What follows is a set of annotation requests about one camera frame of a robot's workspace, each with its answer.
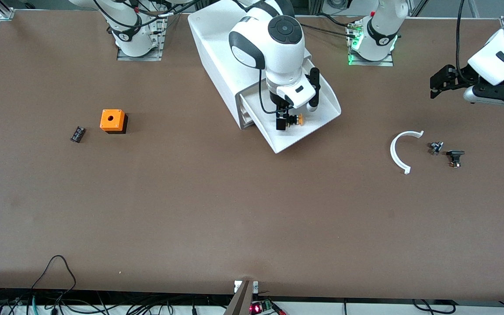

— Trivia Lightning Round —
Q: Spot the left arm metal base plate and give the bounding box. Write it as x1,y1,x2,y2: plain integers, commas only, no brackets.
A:
347,20,395,67

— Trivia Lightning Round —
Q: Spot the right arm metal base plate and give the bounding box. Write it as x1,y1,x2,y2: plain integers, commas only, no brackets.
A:
116,13,167,62

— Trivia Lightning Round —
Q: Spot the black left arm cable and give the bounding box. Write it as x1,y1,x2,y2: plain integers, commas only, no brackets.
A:
455,0,476,84

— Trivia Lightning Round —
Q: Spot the white curved plastic arc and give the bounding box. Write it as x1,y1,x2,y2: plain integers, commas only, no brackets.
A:
390,130,424,175

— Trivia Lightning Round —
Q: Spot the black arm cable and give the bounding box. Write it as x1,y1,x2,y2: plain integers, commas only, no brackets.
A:
455,0,476,84
258,68,284,115

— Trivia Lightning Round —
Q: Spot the black knob component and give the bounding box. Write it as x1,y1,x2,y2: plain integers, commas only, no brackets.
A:
446,150,466,169

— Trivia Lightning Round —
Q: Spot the white plastic drawer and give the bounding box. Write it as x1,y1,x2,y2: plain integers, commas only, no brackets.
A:
240,94,258,130
240,58,342,154

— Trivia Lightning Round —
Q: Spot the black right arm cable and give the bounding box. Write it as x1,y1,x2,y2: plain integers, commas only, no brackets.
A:
258,68,284,115

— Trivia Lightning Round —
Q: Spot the black looped cable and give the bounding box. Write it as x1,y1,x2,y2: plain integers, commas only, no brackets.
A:
30,255,77,291

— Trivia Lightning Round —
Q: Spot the brown angled beam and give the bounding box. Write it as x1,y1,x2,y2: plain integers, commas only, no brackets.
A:
224,280,253,315

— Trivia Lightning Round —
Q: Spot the orange button enclosure box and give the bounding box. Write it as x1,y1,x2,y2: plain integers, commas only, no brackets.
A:
100,109,129,134

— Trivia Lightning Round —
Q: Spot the black cable on table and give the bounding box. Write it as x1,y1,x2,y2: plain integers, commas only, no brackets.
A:
298,13,360,35

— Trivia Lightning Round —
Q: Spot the black floor cable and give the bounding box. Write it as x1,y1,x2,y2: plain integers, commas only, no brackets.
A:
412,299,457,315

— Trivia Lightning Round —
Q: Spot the green circuit board red display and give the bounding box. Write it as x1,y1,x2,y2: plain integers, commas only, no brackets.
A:
250,300,286,315

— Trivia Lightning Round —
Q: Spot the white drawer cabinet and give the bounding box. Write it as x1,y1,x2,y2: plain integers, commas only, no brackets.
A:
188,0,314,130

